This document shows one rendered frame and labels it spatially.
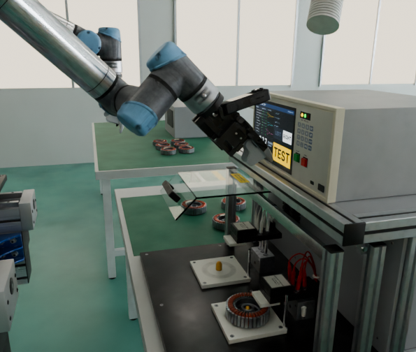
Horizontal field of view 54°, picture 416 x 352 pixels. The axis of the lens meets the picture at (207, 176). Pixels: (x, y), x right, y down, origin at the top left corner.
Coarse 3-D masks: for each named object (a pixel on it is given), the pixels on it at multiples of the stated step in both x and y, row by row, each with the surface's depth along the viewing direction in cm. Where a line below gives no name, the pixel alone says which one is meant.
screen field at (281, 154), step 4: (276, 144) 110; (276, 148) 110; (280, 148) 107; (284, 148) 105; (276, 152) 110; (280, 152) 108; (284, 152) 106; (288, 152) 103; (276, 156) 110; (280, 156) 108; (284, 156) 106; (288, 156) 103; (276, 160) 110; (280, 160) 108; (284, 160) 106; (288, 160) 104; (284, 164) 106; (288, 164) 104
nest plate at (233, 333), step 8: (216, 304) 108; (224, 304) 108; (216, 312) 105; (224, 312) 105; (272, 312) 105; (224, 320) 102; (272, 320) 102; (224, 328) 99; (232, 328) 99; (240, 328) 99; (248, 328) 99; (256, 328) 99; (264, 328) 99; (272, 328) 99; (280, 328) 99; (232, 336) 96; (240, 336) 96; (248, 336) 96; (256, 336) 97; (264, 336) 97
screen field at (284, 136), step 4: (276, 128) 109; (276, 132) 109; (280, 132) 107; (284, 132) 105; (288, 132) 102; (276, 136) 109; (280, 136) 107; (284, 136) 105; (288, 136) 103; (284, 140) 105; (288, 140) 103
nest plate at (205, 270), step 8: (232, 256) 134; (192, 264) 129; (200, 264) 129; (208, 264) 129; (224, 264) 129; (232, 264) 129; (200, 272) 124; (208, 272) 124; (216, 272) 124; (224, 272) 124; (232, 272) 124; (240, 272) 124; (200, 280) 120; (208, 280) 120; (216, 280) 120; (224, 280) 120; (232, 280) 120; (240, 280) 120; (248, 280) 121
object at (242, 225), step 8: (232, 224) 125; (240, 224) 125; (248, 224) 125; (232, 232) 125; (240, 232) 121; (248, 232) 121; (256, 232) 122; (264, 232) 125; (272, 232) 125; (280, 232) 125; (232, 240) 123; (240, 240) 121; (248, 240) 122; (256, 240) 123; (264, 240) 127; (264, 248) 126
